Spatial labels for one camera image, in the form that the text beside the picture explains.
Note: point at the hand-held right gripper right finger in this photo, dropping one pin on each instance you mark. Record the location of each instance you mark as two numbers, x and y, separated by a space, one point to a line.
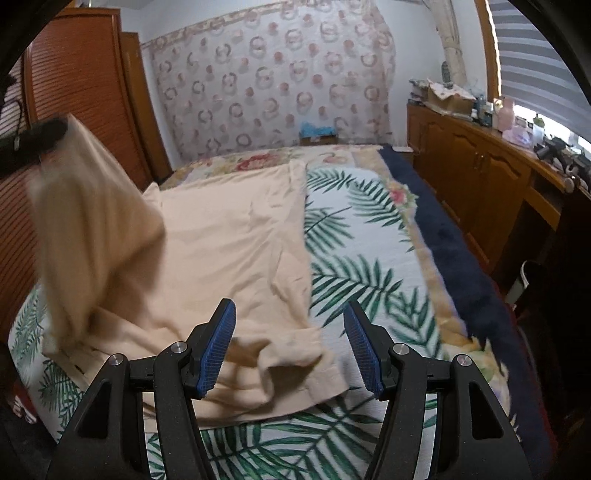
362 350

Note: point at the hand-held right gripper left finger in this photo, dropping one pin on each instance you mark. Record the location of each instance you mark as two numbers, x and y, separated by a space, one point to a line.
217 350

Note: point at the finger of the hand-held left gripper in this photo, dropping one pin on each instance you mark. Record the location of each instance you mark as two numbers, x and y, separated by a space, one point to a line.
44 134

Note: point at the peach printed t-shirt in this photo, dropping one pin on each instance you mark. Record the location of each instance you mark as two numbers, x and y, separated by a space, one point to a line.
221 221

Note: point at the brown slatted wooden wardrobe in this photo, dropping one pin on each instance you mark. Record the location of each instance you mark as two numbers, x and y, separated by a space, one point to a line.
92 83

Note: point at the palm leaf printed blanket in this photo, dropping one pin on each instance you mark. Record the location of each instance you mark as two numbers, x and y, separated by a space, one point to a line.
360 240

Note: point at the navy fleece blanket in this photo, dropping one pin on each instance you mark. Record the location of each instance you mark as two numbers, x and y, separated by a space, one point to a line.
461 258

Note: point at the floral blanket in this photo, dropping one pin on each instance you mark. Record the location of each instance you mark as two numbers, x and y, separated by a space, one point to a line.
249 161

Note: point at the red patterned cloth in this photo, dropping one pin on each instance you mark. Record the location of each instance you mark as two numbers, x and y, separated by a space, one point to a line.
23 408

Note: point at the small white device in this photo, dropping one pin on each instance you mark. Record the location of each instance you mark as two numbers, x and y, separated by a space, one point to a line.
402 149

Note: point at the small cardboard box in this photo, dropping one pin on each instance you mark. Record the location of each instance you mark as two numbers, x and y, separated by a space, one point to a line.
318 141

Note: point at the long wooden cabinet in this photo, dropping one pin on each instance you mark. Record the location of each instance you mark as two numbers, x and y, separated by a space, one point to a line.
466 152

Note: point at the blue cloth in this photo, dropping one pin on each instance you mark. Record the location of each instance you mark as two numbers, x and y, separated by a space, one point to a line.
316 128

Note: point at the pale purple tray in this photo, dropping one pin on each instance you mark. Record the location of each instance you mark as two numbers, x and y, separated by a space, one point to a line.
517 137

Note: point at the open cardboard box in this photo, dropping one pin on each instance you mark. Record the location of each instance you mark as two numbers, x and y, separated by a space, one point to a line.
450 101

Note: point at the stack of books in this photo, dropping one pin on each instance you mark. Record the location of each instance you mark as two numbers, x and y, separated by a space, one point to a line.
418 91

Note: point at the round grey knob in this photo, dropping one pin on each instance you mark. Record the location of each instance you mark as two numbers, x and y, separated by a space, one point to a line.
569 183

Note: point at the dark cosmetic bottle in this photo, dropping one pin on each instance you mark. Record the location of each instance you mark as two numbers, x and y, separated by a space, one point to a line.
483 110

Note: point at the pink bottle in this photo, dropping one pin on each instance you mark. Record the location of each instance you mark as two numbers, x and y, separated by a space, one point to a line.
504 115

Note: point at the white bottle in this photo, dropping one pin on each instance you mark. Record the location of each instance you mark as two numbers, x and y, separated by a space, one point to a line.
539 131

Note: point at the grey cylinder speaker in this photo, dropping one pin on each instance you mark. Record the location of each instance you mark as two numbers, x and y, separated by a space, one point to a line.
446 74

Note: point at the cream tied curtain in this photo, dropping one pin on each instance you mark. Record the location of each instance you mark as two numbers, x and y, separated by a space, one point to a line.
457 46

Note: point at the grey striped window blind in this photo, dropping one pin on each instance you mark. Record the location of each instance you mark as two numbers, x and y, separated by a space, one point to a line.
531 60

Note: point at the wooden window frame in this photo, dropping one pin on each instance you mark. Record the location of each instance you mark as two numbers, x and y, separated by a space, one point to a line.
489 50

